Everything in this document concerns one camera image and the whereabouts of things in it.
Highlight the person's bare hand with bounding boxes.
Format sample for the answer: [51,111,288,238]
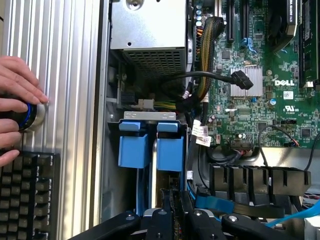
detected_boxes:
[0,55,50,168]

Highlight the silver finned chipset heatsink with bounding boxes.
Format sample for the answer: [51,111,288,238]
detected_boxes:
[229,65,264,98]

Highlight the thin black wire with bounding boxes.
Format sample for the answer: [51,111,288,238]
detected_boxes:
[257,124,300,167]

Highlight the black plastic finned shroud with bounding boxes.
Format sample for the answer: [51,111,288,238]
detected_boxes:
[208,163,312,204]

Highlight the black braided wire bundle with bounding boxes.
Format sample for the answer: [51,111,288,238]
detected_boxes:
[196,16,225,101]

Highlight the open grey PC case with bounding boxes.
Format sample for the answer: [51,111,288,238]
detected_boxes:
[96,0,320,240]

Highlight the blue plastic disk bracket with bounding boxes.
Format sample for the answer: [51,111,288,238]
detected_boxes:
[155,121,186,173]
[117,119,149,169]

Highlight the blue flat data wire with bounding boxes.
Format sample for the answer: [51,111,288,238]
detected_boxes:
[185,172,320,229]

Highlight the silver power supply box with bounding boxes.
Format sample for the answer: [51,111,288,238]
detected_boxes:
[109,0,189,79]

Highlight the green Dell motherboard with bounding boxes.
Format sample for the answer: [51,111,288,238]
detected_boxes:
[193,0,320,151]

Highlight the RAM stick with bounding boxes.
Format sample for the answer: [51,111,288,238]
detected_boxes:
[298,0,320,89]

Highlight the black expansion slot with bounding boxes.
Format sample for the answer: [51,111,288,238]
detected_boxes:
[225,0,236,43]

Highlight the black power wire with plug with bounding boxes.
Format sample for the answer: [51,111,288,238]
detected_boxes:
[159,69,255,91]

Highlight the white label tags on wire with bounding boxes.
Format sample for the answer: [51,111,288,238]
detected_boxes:
[190,119,211,148]

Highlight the black disk bay frame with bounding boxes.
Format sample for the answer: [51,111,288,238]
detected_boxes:
[106,111,192,213]

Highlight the black knob controller blue ring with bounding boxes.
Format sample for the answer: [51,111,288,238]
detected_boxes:
[0,93,50,133]

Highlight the black keyboard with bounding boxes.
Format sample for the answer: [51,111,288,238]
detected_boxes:
[0,149,62,240]

